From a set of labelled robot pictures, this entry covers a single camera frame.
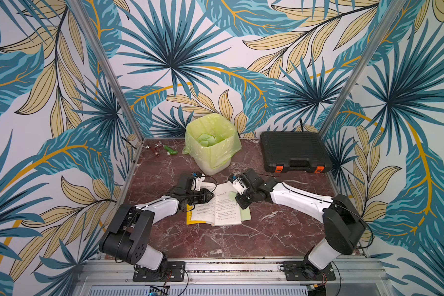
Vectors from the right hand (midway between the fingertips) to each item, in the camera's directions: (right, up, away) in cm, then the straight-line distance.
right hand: (237, 197), depth 87 cm
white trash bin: (-14, +12, +10) cm, 21 cm away
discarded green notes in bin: (-15, +29, +16) cm, 36 cm away
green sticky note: (+3, -8, +1) cm, 9 cm away
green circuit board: (-34, -34, -16) cm, 50 cm away
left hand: (-12, 0, +2) cm, 13 cm away
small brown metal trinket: (-47, +21, +23) cm, 56 cm away
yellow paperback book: (-8, -6, +2) cm, 10 cm away
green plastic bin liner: (-11, +36, +10) cm, 39 cm away
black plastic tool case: (+34, +22, +17) cm, 44 cm away
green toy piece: (-38, +23, +23) cm, 50 cm away
